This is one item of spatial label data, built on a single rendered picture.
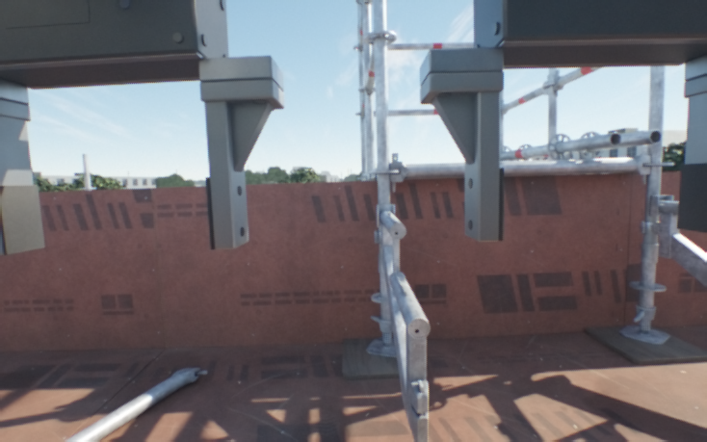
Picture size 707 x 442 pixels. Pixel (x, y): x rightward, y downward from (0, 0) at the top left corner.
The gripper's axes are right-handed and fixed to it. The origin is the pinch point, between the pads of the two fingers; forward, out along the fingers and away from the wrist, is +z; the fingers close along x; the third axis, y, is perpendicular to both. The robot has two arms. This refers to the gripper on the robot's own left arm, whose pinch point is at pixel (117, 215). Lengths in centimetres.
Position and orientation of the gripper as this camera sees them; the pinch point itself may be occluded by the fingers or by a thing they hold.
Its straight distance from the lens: 25.2
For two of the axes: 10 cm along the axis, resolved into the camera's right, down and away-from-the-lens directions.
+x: -10.0, 0.3, 0.2
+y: 0.1, -1.1, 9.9
